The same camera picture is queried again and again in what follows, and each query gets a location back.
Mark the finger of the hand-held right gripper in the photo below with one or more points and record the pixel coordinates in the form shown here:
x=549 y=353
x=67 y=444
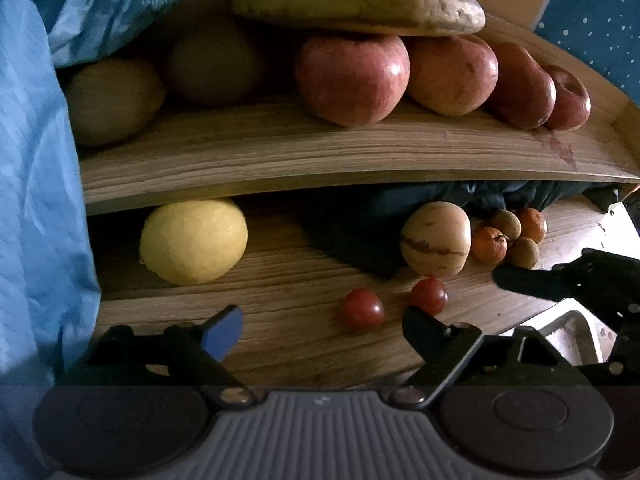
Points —
x=625 y=345
x=530 y=282

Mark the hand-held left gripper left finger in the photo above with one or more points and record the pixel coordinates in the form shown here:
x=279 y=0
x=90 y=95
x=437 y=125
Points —
x=225 y=332

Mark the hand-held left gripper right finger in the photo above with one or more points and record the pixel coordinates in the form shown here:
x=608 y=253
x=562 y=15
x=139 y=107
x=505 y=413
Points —
x=425 y=330

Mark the brown longan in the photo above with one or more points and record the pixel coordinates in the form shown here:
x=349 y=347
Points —
x=505 y=224
x=523 y=252

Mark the red cherry tomato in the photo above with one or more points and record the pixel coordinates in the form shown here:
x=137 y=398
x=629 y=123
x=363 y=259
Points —
x=429 y=296
x=363 y=309

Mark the metal tray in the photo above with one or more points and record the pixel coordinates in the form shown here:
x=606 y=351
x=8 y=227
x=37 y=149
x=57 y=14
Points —
x=575 y=332

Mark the small tangerine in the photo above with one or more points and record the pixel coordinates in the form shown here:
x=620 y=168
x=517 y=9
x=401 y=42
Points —
x=533 y=224
x=489 y=246

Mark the striped pepino melon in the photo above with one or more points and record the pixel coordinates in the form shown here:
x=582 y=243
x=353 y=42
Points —
x=435 y=240

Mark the yellow lemon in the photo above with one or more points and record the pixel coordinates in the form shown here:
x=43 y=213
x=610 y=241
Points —
x=192 y=240

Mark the dark blue cloth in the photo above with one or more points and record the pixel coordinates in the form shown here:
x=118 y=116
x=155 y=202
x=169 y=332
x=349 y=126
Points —
x=360 y=230

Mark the red apple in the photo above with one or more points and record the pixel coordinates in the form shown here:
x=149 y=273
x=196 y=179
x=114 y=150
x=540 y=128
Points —
x=450 y=75
x=569 y=99
x=522 y=87
x=352 y=80

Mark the curved wooden shelf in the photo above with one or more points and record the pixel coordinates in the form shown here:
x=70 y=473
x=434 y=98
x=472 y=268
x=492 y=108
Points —
x=300 y=150

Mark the light blue garment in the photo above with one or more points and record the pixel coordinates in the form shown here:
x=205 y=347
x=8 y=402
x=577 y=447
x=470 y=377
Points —
x=40 y=160

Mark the brown kiwi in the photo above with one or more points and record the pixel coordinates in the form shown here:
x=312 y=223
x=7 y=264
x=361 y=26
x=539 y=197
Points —
x=115 y=100
x=215 y=62

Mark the blue dotted cloth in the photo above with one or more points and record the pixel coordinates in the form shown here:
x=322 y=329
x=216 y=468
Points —
x=595 y=15

